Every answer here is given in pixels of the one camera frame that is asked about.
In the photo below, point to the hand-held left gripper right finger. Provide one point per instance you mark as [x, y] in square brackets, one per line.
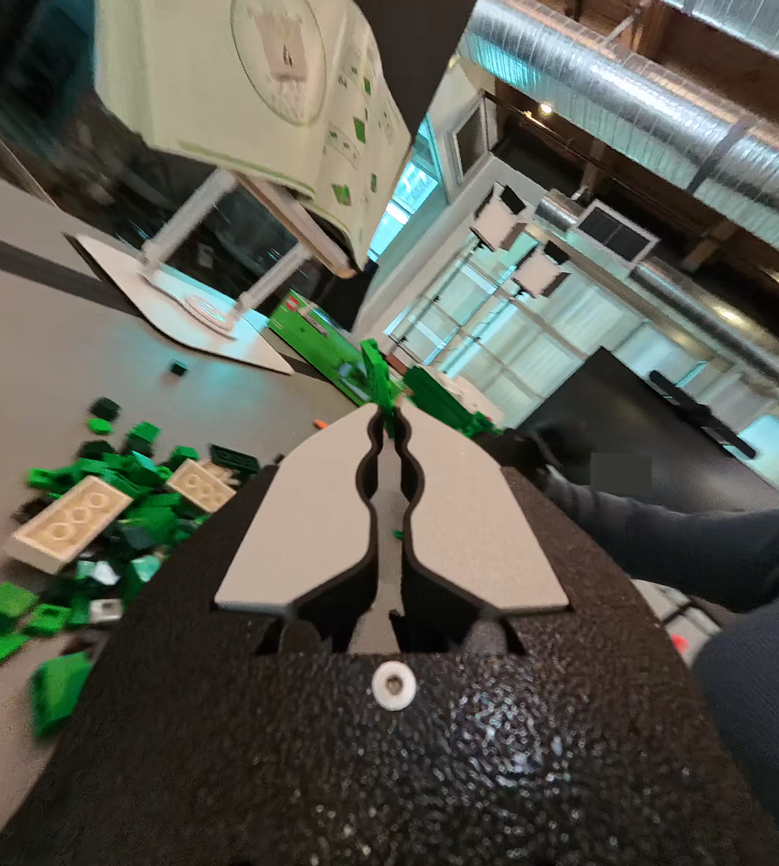
[484, 534]

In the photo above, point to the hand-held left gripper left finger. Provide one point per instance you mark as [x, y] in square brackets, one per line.
[294, 528]

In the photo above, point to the green lego assembly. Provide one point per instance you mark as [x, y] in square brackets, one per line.
[377, 379]

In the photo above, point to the person's right forearm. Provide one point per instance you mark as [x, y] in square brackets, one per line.
[666, 541]

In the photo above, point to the small white lego brick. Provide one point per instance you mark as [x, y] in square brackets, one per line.
[201, 486]

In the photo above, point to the green lego model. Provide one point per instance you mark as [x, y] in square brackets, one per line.
[436, 399]

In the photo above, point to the pile of lego pieces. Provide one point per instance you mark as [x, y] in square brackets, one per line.
[152, 521]

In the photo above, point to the green lego box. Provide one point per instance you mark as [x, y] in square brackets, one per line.
[315, 338]

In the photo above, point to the large white lego brick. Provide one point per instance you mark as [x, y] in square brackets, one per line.
[68, 524]

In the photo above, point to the lego instruction booklet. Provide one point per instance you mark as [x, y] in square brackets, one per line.
[193, 81]

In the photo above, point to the black bar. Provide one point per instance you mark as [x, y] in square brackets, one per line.
[700, 413]

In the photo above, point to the studio light panel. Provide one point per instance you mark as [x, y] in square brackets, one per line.
[539, 272]
[497, 220]

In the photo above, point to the air vent grille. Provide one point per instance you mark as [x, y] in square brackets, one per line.
[616, 237]

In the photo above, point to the white book stand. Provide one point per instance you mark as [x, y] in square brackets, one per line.
[179, 304]

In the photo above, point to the black tape strip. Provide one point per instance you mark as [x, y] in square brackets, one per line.
[24, 264]

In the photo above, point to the slim silver ventilation duct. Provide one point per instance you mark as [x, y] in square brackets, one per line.
[700, 298]

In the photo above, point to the large silver ventilation duct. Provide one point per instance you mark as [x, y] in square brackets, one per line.
[754, 20]

